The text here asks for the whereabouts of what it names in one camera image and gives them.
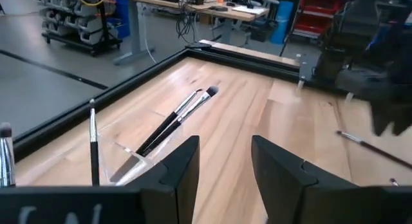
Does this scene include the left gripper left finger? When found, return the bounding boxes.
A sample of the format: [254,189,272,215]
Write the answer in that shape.
[125,135,201,224]

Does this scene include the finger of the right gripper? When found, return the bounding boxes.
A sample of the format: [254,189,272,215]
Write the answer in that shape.
[391,103,412,136]
[371,101,392,137]

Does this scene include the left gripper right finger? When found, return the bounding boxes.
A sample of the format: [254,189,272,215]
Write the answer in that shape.
[251,135,359,224]

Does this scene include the thin black makeup brush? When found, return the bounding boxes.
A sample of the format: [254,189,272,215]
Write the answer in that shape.
[89,98,101,187]

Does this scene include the clear acrylic organizer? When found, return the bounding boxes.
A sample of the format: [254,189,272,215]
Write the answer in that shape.
[96,119,185,187]

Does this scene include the shelf rack with red bins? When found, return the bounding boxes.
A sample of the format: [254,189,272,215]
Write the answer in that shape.
[291,0,353,40]

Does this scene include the blue barrel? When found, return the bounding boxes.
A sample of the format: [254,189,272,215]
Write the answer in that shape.
[269,0,295,46]

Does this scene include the grey desk leg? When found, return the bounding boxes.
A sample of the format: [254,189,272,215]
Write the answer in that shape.
[112,0,156,66]

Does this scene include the blue container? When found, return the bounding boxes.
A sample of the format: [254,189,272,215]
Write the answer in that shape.
[108,0,131,40]

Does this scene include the wooden desk top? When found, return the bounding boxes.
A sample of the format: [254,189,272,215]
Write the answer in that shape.
[124,0,270,23]

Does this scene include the black cart with grey bins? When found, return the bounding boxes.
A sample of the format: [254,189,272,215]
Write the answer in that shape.
[33,0,124,57]

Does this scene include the black aluminium table frame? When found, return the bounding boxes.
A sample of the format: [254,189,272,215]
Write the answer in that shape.
[12,40,324,162]

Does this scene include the white cable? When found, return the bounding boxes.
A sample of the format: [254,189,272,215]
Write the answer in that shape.
[140,10,158,64]

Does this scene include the black hanging cable bunch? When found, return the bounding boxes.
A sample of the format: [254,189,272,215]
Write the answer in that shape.
[175,0,202,44]

